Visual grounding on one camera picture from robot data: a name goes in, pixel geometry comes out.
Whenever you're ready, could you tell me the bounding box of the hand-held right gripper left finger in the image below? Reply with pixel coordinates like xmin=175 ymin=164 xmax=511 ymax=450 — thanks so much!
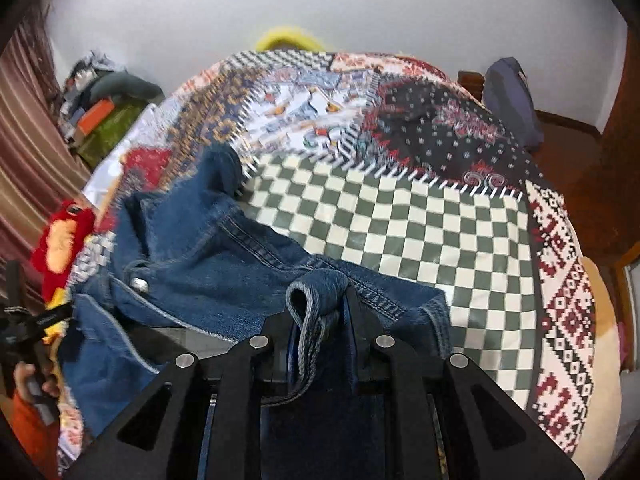
xmin=64 ymin=305 xmax=301 ymax=480

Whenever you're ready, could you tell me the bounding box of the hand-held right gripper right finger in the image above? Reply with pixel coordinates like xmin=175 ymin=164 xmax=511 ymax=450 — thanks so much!
xmin=344 ymin=285 xmax=587 ymax=480

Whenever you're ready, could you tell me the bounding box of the blue denim jacket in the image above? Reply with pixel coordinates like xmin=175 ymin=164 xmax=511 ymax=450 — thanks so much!
xmin=52 ymin=145 xmax=453 ymax=480

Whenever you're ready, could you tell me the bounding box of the person's left hand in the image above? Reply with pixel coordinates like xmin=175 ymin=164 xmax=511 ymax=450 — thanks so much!
xmin=12 ymin=361 xmax=62 ymax=403

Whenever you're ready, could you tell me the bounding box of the yellow cloth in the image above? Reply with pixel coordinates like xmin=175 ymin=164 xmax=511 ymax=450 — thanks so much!
xmin=42 ymin=287 xmax=72 ymax=347

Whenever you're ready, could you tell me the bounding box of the red plush toy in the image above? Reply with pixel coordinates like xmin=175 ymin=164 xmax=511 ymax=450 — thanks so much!
xmin=29 ymin=201 xmax=97 ymax=306

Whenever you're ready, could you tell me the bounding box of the patchwork printed blanket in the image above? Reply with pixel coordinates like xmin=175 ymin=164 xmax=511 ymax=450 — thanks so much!
xmin=57 ymin=50 xmax=599 ymax=478

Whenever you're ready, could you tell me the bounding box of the striped red gold curtain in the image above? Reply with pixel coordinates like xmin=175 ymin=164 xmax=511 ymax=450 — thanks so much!
xmin=0 ymin=0 xmax=97 ymax=286

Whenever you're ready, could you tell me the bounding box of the orange box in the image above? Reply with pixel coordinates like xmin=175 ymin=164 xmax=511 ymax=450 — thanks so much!
xmin=75 ymin=99 xmax=115 ymax=134

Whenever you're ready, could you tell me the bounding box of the cream bed sheet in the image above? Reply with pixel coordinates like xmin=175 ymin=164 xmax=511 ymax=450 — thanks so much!
xmin=570 ymin=255 xmax=628 ymax=471

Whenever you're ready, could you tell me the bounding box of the grey plush pillow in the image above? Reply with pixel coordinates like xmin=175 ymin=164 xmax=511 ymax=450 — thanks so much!
xmin=84 ymin=72 xmax=166 ymax=107

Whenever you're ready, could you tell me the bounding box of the grey blue backpack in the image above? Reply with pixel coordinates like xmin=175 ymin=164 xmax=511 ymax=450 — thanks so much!
xmin=481 ymin=56 xmax=546 ymax=150

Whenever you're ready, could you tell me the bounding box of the wooden wardrobe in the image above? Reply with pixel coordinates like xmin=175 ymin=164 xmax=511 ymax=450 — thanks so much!
xmin=597 ymin=22 xmax=632 ymax=241

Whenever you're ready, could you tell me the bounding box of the wooden bed post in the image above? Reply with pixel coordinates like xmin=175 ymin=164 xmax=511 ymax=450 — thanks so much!
xmin=456 ymin=70 xmax=487 ymax=103

